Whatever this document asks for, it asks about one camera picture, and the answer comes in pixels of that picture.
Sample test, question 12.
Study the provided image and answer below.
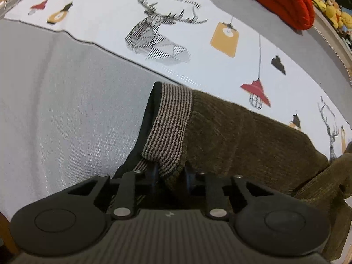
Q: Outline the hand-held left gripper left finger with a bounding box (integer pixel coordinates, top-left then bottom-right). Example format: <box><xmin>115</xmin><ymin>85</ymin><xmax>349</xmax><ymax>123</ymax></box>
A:
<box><xmin>67</xmin><ymin>164</ymin><xmax>161</xmax><ymax>221</ymax></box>

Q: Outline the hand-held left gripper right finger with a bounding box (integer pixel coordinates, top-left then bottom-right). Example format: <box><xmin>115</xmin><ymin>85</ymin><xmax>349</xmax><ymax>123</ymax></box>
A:
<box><xmin>184</xmin><ymin>167</ymin><xmax>276</xmax><ymax>222</ymax></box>

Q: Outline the olive green knit sweater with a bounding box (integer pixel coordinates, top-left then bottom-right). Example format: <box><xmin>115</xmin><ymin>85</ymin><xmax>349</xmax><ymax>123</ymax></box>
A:
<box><xmin>113</xmin><ymin>81</ymin><xmax>352</xmax><ymax>263</ymax></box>

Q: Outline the grey printed bed sheet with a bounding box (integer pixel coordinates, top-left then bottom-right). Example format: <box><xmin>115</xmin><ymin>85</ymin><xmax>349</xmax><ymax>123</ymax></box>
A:
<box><xmin>0</xmin><ymin>0</ymin><xmax>352</xmax><ymax>220</ymax></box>

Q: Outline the yellow plush toy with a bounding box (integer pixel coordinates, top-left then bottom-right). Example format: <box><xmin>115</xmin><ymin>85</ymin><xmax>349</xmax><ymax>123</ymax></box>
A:
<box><xmin>310</xmin><ymin>0</ymin><xmax>328</xmax><ymax>13</ymax></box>

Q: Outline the yellow bear plush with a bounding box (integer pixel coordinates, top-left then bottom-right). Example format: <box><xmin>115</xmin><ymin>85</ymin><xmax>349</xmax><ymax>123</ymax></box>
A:
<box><xmin>325</xmin><ymin>0</ymin><xmax>352</xmax><ymax>31</ymax></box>

